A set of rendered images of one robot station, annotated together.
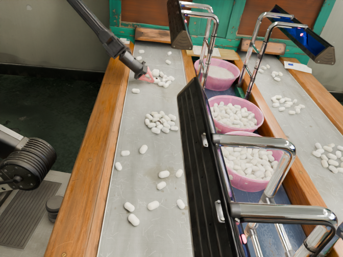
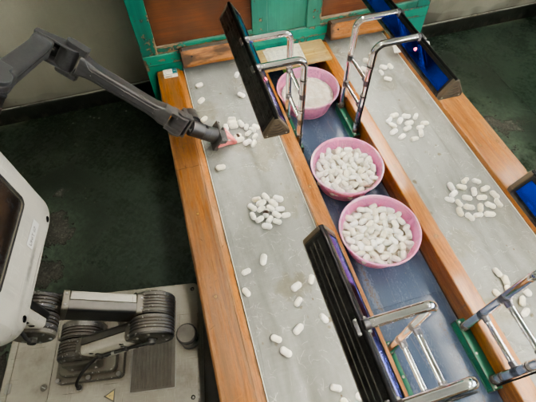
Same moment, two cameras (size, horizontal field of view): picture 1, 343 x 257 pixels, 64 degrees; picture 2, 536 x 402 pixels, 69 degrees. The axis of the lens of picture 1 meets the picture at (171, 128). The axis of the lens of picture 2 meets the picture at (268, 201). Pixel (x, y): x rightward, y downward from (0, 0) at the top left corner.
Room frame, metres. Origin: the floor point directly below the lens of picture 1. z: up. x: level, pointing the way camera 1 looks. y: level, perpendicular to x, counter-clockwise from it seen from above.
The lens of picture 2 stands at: (0.19, 0.13, 1.89)
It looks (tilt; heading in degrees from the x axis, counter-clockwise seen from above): 56 degrees down; 353
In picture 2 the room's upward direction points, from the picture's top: 2 degrees counter-clockwise
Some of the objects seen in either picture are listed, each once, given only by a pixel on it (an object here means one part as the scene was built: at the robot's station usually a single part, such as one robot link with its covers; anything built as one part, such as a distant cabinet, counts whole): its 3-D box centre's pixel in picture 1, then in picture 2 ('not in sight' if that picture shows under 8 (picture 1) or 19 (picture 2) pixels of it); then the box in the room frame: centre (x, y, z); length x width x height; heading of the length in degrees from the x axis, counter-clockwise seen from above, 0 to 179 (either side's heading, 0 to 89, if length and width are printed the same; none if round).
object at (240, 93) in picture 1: (267, 63); (375, 78); (1.34, -0.43, 0.90); 0.20 x 0.19 x 0.45; 8
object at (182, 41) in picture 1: (178, 15); (250, 61); (1.28, 0.05, 1.08); 0.62 x 0.08 x 0.07; 8
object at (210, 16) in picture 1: (189, 55); (273, 100); (1.28, -0.03, 0.90); 0.20 x 0.19 x 0.45; 8
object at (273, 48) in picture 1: (262, 46); (359, 25); (1.79, -0.51, 0.83); 0.30 x 0.06 x 0.07; 98
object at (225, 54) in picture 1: (211, 52); (292, 55); (1.70, -0.18, 0.77); 0.33 x 0.15 x 0.01; 98
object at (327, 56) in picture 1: (296, 29); (406, 31); (1.35, -0.51, 1.08); 0.62 x 0.08 x 0.07; 8
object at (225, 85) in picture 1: (215, 75); (307, 95); (1.48, -0.21, 0.72); 0.27 x 0.27 x 0.10
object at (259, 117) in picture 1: (231, 119); (345, 171); (1.05, -0.27, 0.72); 0.27 x 0.27 x 0.10
